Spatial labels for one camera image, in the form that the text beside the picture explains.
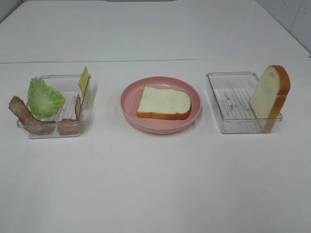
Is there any upright toast bread slice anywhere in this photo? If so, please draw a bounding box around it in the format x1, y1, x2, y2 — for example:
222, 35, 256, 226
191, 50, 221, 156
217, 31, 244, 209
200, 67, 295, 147
250, 65, 291, 132

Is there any clear plastic ingredient tray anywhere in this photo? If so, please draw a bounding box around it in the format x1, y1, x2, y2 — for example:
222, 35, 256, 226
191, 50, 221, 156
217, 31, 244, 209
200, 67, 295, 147
17, 74, 92, 139

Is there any short bacon strip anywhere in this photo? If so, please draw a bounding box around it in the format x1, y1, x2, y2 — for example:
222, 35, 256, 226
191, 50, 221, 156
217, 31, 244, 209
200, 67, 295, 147
57, 95, 81, 135

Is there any toast bread slice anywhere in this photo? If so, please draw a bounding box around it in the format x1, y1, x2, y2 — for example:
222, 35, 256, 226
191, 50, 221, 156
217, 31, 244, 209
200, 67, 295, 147
250, 65, 291, 132
137, 86, 191, 120

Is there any green lettuce leaf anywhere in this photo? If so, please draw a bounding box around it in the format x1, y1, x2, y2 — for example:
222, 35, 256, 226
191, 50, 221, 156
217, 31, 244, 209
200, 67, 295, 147
27, 77, 66, 118

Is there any long bacon strip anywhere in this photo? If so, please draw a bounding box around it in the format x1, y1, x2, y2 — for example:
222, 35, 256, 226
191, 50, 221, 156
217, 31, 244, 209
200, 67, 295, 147
8, 96, 56, 135

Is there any yellow cheese slice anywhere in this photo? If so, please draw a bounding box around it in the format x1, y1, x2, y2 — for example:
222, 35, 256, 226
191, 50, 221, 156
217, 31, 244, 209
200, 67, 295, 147
78, 67, 89, 95

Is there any pink round plate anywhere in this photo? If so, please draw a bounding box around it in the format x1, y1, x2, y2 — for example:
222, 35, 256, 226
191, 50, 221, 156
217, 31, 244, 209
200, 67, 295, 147
120, 76, 202, 134

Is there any clear plastic bread tray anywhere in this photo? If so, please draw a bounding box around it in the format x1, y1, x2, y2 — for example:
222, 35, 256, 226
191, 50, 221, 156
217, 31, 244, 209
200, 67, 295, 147
206, 72, 282, 133

